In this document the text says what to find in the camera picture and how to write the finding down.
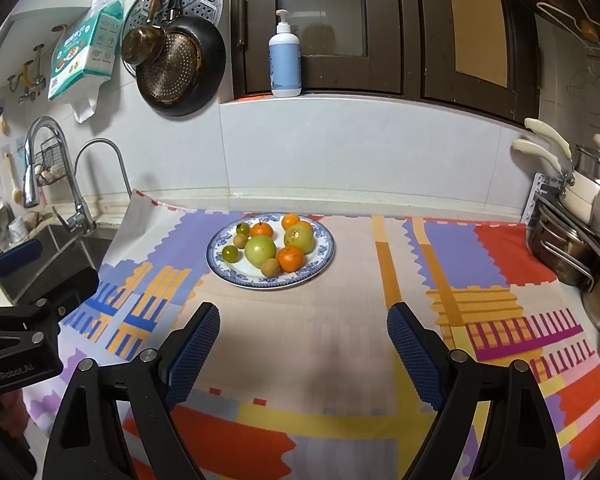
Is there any steel kitchen sink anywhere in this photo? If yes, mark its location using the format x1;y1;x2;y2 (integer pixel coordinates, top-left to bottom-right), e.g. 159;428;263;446
0;222;119;306

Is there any dark wooden window frame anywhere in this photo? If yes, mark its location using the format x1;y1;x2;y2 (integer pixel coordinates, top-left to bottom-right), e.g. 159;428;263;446
229;0;542;124

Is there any thin gooseneck faucet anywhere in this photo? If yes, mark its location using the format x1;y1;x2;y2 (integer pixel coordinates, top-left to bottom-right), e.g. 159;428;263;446
73;138;134;202

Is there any white plastic bag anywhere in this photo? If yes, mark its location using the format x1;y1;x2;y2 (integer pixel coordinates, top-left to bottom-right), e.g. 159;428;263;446
70;85;102;124

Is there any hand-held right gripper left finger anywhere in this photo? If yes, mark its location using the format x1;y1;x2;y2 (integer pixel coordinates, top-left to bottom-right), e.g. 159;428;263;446
42;302;221;480

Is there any person's left hand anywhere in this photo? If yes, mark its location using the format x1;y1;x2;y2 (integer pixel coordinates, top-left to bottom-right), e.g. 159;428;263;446
0;388;31;429

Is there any golden perforated strainer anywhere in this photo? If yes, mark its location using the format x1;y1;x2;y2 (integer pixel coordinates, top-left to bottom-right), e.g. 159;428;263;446
139;31;204;106

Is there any black wire basket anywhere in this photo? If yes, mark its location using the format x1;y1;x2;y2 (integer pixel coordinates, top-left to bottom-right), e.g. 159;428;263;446
33;141;69;187

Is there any black frying pan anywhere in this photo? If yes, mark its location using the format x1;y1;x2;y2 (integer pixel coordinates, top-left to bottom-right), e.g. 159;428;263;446
136;0;227;118

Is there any colourful printed table mat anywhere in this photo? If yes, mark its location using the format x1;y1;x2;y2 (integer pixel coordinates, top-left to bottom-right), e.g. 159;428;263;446
22;189;600;480

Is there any small brass saucepan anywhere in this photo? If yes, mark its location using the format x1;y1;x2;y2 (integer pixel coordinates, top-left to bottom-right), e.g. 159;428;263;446
121;0;169;67

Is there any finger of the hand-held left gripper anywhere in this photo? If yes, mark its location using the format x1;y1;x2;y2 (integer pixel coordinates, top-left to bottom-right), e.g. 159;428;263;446
0;266;102;357
0;239;44;307

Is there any tall chrome faucet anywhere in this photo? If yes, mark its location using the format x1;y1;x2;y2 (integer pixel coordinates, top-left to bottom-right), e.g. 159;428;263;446
22;116;99;234

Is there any cream pan handle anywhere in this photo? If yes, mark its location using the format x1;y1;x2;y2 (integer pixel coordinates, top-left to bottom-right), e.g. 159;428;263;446
524;117;574;162
511;139;576;175

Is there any teal and white paper package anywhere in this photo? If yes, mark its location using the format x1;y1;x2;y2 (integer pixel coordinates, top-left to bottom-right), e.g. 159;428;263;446
47;2;124;102

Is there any blue pump soap bottle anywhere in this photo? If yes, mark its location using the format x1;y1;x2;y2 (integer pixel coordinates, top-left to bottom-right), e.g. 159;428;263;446
268;9;304;98

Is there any yellow-green apple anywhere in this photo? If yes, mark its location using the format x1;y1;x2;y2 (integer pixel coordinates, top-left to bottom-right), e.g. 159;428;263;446
283;224;315;254

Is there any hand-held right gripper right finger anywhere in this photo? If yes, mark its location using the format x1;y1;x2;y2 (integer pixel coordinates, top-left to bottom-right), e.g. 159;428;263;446
386;302;567;480

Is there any steel pot with handle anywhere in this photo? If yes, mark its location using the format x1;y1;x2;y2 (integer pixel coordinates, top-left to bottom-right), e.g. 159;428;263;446
526;200;597;287

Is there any blue and white patterned plate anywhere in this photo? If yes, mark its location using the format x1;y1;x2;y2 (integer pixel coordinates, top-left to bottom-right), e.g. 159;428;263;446
206;214;336;289

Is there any large green tomato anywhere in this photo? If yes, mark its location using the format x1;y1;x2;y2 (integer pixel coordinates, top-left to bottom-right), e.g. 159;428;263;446
244;235;277;268

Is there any wall tap with yellow handle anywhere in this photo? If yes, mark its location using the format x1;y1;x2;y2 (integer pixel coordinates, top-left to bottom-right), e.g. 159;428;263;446
7;44;49;105

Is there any cream pot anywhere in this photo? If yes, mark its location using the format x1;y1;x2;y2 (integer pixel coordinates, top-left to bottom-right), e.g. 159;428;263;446
559;175;600;224

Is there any wooden dish brush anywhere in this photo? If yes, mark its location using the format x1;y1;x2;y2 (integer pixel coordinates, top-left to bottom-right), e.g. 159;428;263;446
4;152;27;207

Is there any white dish rack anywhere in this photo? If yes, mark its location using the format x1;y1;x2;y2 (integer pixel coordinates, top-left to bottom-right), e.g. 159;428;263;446
522;172;557;234

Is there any deep orange orange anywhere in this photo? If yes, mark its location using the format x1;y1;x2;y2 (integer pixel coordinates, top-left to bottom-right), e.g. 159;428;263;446
277;245;306;272

